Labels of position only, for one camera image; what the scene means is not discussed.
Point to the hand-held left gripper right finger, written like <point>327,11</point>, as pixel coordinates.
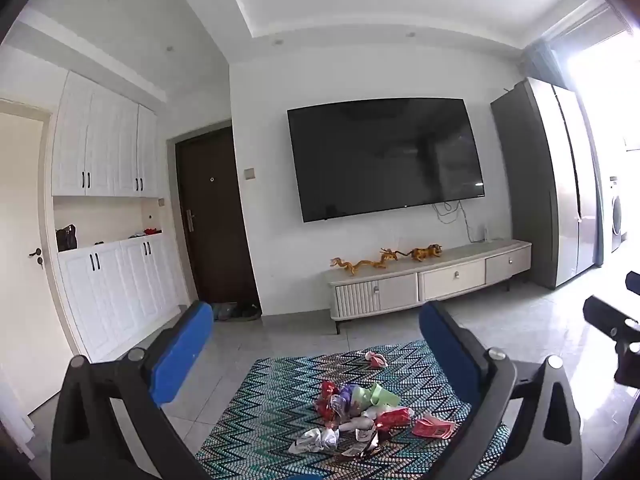
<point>445,350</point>

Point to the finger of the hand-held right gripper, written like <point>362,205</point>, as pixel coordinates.
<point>612,322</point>
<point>634,281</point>

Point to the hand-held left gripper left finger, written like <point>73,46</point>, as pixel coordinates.
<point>182,355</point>

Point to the pink packet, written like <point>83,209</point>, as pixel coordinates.
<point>432,427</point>

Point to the green packet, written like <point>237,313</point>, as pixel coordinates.
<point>377,396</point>

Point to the red snack packet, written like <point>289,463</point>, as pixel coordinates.
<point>395,417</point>

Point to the large purple wrapper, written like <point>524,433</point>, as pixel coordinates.
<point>344,400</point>

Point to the red foil wrapper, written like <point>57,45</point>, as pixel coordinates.
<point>328,395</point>

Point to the dark wrapper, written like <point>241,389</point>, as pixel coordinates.
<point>362,445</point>

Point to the clear white wrapper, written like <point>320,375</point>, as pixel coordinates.
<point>312,441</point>

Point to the white washing machine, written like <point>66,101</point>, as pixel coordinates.
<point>617,215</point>

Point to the grey shoes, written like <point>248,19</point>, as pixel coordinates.
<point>235,311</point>

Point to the pink and white wrapper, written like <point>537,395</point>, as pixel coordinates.
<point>376,359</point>

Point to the cream television cabinet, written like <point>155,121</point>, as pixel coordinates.
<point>450,277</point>

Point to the golden tiger figurine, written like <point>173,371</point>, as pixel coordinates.
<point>425,253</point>

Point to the zigzag patterned rug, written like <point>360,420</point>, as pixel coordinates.
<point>280,390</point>

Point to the golden dragon figurine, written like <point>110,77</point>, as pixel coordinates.
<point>362,264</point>

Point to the small red object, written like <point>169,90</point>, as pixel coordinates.
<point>151,232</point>

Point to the grey refrigerator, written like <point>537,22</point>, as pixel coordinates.
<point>540,185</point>

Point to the black bag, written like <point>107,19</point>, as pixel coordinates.
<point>66,239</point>

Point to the dark brown door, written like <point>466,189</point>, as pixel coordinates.
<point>215,185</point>

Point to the beige door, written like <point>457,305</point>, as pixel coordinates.
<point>25,210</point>

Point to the white built-in cabinet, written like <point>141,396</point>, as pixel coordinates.
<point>105,150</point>

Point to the blue grey curtain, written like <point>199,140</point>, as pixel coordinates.
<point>539,57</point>

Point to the wall switch panel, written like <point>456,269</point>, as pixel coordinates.
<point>249,174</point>

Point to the black wall television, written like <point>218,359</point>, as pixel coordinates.
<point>385,160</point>

